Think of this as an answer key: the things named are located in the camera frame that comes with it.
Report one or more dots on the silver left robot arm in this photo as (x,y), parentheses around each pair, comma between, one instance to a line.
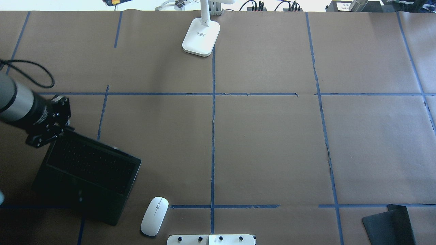
(23,108)

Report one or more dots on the black mouse pad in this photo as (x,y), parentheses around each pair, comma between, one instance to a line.
(392,227)

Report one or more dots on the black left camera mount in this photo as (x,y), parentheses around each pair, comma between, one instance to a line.
(58,128)

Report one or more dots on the grey laptop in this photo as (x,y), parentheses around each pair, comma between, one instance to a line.
(87,175)

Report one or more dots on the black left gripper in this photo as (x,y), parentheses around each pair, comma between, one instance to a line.
(38,115)

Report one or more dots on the white computer mouse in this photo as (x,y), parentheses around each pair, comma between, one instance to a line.
(154,216)

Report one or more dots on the silver metal cylinder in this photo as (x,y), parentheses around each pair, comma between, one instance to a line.
(357,5)

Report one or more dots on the white desk lamp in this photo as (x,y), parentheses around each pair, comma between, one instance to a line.
(202,33)

